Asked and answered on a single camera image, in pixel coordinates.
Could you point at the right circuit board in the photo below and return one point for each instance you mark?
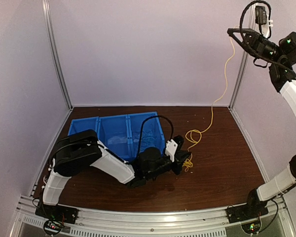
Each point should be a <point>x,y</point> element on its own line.
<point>251,228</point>

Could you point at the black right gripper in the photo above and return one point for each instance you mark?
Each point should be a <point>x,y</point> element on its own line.
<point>255,43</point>

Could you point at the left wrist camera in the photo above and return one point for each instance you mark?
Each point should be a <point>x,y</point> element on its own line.
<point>172,146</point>

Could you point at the left aluminium frame post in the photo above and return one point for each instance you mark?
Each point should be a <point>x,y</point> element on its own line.
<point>54,53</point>

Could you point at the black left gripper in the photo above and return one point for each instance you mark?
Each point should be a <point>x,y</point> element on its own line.
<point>181,155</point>

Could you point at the blue plastic bin left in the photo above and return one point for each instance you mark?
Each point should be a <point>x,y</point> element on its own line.
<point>83,124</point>

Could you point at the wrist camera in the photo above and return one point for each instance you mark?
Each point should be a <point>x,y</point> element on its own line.
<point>172,146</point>
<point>262,19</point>

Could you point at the aluminium frame post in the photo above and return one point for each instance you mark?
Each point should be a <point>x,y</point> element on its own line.
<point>54,53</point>
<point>250,17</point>

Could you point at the blue plastic bin right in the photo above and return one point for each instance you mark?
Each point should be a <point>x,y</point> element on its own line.
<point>152,135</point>

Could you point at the aluminium front rail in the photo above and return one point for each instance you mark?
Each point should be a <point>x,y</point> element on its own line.
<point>194,223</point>

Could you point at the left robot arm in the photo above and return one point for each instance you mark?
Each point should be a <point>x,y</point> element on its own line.
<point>79,151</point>

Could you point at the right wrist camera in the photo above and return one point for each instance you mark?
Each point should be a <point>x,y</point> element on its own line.
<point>262,19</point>

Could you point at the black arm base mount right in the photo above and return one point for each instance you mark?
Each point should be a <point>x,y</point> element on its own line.
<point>243,213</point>

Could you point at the right aluminium frame post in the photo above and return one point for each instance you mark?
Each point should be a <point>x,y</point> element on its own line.
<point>250,17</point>

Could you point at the left circuit board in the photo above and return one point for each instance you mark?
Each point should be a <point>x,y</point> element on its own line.
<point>52,228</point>

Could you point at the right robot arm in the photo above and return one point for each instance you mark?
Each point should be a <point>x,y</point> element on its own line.
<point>281,57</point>

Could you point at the circuit board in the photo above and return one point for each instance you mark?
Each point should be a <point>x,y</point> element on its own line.
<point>52,228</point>
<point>251,228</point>

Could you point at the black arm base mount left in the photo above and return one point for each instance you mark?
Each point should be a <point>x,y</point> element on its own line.
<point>62,214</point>

